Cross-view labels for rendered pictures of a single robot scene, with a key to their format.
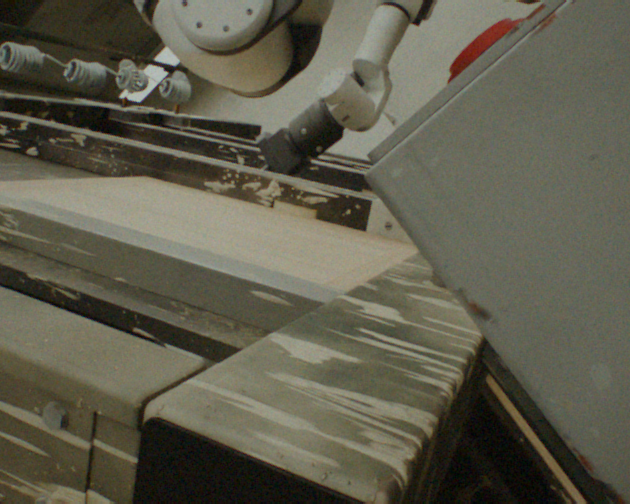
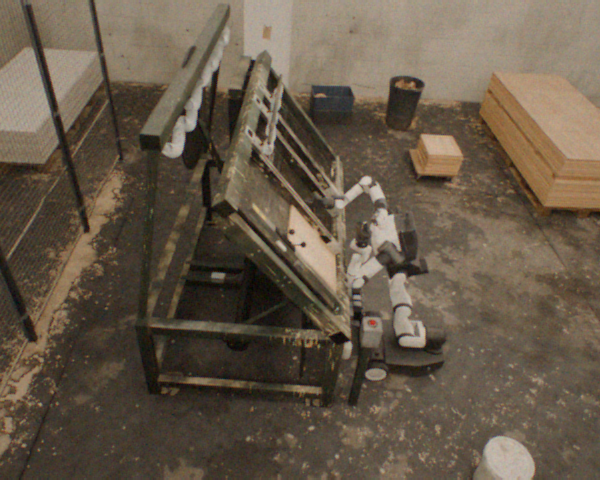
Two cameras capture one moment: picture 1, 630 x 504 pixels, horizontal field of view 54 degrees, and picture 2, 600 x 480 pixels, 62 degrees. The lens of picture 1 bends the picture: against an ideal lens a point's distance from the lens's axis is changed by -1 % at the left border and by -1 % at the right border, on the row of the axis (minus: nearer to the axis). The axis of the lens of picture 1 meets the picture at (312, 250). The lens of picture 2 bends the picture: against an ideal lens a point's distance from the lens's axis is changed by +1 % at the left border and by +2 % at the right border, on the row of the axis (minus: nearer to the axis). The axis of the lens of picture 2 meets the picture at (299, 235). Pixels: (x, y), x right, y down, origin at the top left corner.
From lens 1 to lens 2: 3.12 m
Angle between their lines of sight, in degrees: 52
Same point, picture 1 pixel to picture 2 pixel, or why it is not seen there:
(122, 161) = (289, 197)
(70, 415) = (334, 327)
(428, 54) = not seen: outside the picture
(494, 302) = (364, 337)
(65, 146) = (277, 183)
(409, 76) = not seen: outside the picture
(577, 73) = (375, 333)
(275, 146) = (317, 201)
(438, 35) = not seen: outside the picture
